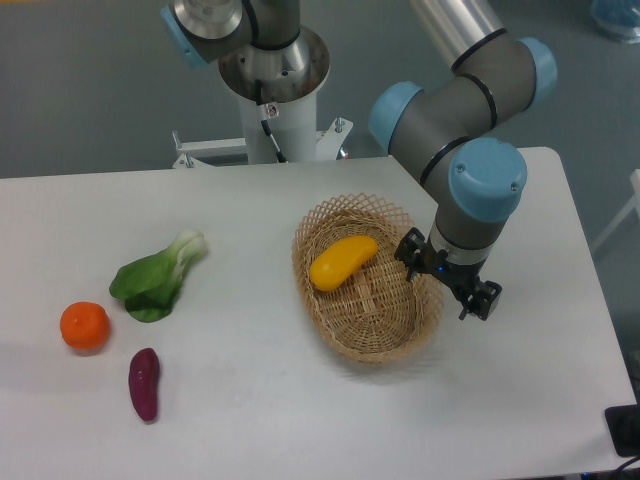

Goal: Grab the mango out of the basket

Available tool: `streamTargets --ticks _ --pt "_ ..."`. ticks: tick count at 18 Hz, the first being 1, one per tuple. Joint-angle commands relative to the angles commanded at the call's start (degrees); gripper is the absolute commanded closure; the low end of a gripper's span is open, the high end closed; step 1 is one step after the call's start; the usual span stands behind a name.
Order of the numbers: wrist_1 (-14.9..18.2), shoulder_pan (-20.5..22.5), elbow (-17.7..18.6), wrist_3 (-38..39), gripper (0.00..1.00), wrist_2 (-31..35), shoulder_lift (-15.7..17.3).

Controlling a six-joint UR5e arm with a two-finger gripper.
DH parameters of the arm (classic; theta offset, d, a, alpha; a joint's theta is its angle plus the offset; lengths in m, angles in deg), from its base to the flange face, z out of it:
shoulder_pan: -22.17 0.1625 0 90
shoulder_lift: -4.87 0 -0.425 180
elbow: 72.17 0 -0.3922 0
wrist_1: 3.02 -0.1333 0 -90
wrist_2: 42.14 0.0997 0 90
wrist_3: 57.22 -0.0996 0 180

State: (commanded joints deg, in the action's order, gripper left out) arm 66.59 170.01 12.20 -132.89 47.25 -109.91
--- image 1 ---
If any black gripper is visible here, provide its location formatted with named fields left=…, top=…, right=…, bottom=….
left=394, top=227, right=502, bottom=321

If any yellow mango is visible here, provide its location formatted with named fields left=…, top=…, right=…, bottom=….
left=309, top=235, right=379, bottom=292

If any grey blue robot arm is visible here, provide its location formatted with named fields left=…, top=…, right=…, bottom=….
left=161, top=1, right=557, bottom=319

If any woven wicker basket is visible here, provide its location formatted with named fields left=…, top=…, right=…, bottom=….
left=291, top=193, right=444, bottom=364

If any black device at table edge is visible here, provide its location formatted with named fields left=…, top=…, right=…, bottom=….
left=604, top=404, right=639, bottom=457

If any green bok choy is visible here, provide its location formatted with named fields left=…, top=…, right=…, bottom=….
left=109, top=229, right=207, bottom=323

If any blue object top right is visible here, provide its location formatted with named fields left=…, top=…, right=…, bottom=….
left=590, top=0, right=639, bottom=44

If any purple sweet potato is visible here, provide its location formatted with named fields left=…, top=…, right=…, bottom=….
left=128, top=348, right=160, bottom=422

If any orange tangerine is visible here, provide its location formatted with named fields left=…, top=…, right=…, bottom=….
left=59, top=301, right=111, bottom=350

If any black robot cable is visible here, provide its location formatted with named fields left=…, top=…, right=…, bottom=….
left=254, top=79, right=290, bottom=164

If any white frame at right edge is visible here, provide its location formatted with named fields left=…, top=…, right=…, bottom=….
left=590, top=169, right=639, bottom=255

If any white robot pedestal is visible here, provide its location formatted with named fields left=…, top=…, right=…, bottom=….
left=172, top=26, right=353, bottom=168

